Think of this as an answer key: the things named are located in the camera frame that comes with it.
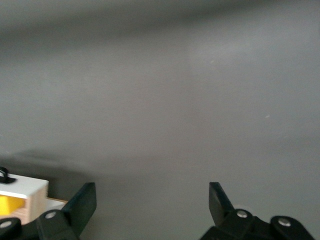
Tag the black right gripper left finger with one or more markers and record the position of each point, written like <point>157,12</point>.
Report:
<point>80,212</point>

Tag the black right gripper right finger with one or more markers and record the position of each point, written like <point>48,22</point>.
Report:
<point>222,212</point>

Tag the white-fronted wooden drawer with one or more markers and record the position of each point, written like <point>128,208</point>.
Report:
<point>27,186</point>

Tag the wooden drawer cabinet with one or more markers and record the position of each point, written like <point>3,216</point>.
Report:
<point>56,203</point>

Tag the yellow cube block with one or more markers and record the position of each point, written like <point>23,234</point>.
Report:
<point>8,205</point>

